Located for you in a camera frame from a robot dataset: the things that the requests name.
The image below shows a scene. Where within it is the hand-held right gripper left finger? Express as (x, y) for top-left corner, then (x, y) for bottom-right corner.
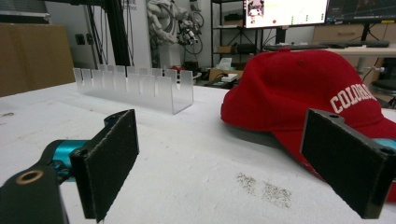
(68, 108), (140, 224)

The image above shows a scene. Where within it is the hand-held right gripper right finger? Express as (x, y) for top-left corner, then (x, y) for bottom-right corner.
(300, 107), (396, 219)

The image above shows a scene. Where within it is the clear acrylic slotted rack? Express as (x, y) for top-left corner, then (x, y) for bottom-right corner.
(73, 64), (194, 116)

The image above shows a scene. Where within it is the red baseball cap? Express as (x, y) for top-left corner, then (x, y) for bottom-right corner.
(219, 48), (396, 203)

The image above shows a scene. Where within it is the white desk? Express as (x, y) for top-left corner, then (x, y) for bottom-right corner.
(323, 45), (396, 59)

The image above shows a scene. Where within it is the black keyboard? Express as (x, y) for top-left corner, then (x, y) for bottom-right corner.
(263, 44), (331, 52)

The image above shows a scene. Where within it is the brown cardboard panel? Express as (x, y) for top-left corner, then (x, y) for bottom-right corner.
(0, 22), (76, 98)

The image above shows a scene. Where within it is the black metal stand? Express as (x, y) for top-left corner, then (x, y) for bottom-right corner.
(69, 0), (132, 67)

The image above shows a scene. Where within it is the cardboard box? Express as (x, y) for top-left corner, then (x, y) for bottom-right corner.
(208, 67), (245, 83)

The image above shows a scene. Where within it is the dark computer monitor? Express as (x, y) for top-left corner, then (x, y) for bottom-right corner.
(324, 0), (396, 25)

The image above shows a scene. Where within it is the black metal shelf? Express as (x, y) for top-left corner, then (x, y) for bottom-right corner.
(210, 0), (265, 68)

